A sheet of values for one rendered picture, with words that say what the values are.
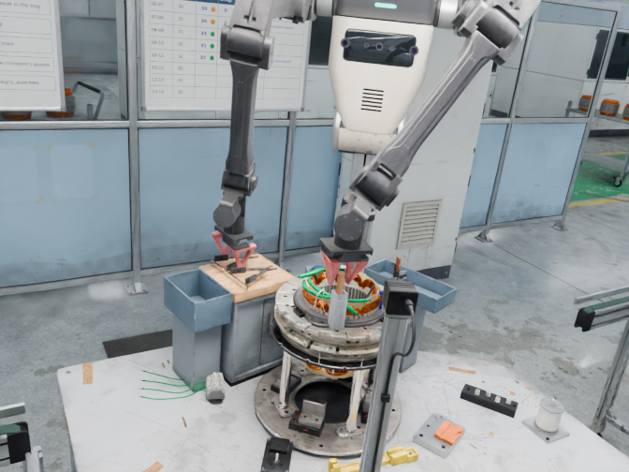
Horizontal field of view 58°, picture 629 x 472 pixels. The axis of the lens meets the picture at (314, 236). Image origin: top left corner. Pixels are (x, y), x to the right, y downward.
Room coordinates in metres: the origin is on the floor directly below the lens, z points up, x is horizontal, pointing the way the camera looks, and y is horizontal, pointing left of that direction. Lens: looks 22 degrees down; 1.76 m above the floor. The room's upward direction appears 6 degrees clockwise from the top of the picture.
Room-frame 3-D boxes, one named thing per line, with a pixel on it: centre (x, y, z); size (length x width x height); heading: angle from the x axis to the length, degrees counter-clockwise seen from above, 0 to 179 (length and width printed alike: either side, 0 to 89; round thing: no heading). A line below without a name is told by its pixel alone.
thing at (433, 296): (1.49, -0.28, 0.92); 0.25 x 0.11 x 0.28; 50
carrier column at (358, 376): (1.13, -0.14, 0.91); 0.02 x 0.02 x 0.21
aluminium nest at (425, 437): (1.17, -0.37, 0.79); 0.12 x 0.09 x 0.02; 146
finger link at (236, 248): (1.42, 0.20, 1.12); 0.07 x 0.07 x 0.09; 42
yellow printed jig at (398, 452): (1.05, -0.19, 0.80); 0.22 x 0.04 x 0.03; 115
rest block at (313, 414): (1.13, -0.04, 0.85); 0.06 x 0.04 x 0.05; 75
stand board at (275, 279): (1.41, 0.17, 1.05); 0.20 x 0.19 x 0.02; 132
